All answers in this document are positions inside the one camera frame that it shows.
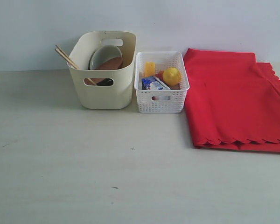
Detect white perforated plastic basket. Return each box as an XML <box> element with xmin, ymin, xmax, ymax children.
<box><xmin>134</xmin><ymin>51</ymin><xmax>190</xmax><ymax>113</ymax></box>

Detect steel cup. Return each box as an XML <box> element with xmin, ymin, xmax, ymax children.
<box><xmin>97</xmin><ymin>78</ymin><xmax>114</xmax><ymax>86</ymax></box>

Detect blue white milk carton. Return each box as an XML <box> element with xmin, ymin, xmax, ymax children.
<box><xmin>142</xmin><ymin>76</ymin><xmax>171</xmax><ymax>90</ymax></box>

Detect yellow lemon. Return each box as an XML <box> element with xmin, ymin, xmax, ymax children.
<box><xmin>162</xmin><ymin>67</ymin><xmax>182</xmax><ymax>86</ymax></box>

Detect yellow cheese wedge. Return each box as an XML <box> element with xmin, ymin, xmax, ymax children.
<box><xmin>144</xmin><ymin>62</ymin><xmax>155</xmax><ymax>77</ymax></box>

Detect white ceramic bowl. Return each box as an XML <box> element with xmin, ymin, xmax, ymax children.
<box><xmin>88</xmin><ymin>45</ymin><xmax>122</xmax><ymax>70</ymax></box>

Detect cream plastic bin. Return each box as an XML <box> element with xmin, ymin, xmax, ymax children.
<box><xmin>69</xmin><ymin>31</ymin><xmax>136</xmax><ymax>109</ymax></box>

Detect red sausage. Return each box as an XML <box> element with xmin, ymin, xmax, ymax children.
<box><xmin>155</xmin><ymin>70</ymin><xmax>180</xmax><ymax>90</ymax></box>

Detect wooden chopstick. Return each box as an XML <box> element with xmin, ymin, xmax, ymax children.
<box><xmin>55</xmin><ymin>45</ymin><xmax>97</xmax><ymax>86</ymax></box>
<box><xmin>56</xmin><ymin>45</ymin><xmax>98</xmax><ymax>86</ymax></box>

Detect brown wooden plate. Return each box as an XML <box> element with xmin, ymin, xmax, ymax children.
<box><xmin>95</xmin><ymin>57</ymin><xmax>123</xmax><ymax>70</ymax></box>

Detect red table cloth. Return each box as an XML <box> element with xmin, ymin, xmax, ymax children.
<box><xmin>184</xmin><ymin>49</ymin><xmax>280</xmax><ymax>153</ymax></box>

